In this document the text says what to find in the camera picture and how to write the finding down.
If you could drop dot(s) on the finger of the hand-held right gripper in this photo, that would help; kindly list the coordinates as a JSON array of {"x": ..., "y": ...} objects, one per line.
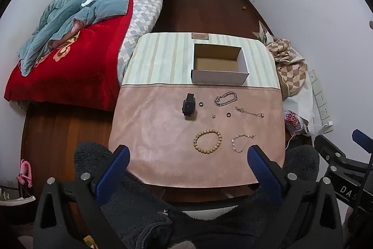
[
  {"x": 360, "y": 136},
  {"x": 329, "y": 154}
]

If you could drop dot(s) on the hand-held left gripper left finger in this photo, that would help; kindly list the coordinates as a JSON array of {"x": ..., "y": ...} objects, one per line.
[{"x": 113, "y": 173}]

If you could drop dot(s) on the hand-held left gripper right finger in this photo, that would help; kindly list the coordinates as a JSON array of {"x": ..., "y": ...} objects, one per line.
[{"x": 262, "y": 176}]

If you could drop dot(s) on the black smartwatch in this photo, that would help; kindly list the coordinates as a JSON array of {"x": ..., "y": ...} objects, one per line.
[{"x": 188, "y": 106}]

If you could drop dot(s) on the white cardboard box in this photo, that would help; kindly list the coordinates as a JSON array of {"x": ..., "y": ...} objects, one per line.
[{"x": 217, "y": 78}]

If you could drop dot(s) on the red and white plastic bag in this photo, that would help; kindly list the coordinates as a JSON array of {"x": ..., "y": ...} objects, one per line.
[{"x": 294, "y": 120}]

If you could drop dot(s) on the white power strip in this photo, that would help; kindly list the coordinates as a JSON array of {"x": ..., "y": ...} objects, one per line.
[{"x": 320, "y": 100}]

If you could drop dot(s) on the white cloth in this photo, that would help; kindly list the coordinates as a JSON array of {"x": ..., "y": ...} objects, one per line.
[{"x": 300, "y": 103}]

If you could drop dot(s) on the pink and striped table mat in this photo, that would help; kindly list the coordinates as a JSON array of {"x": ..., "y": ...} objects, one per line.
[{"x": 163, "y": 132}]

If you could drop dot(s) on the pink slippers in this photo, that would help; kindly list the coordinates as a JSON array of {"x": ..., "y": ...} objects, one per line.
[{"x": 26, "y": 168}]

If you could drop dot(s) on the beige checkered cloth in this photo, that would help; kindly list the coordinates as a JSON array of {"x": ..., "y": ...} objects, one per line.
[{"x": 291, "y": 74}]

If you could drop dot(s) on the bed with red blanket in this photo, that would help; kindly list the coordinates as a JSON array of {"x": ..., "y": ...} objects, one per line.
[{"x": 72, "y": 74}]

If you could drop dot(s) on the checkered bed sheet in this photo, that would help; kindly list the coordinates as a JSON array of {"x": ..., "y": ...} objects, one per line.
[{"x": 145, "y": 9}]

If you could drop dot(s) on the white tissue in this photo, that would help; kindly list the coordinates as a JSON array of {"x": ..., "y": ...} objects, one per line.
[{"x": 87, "y": 1}]

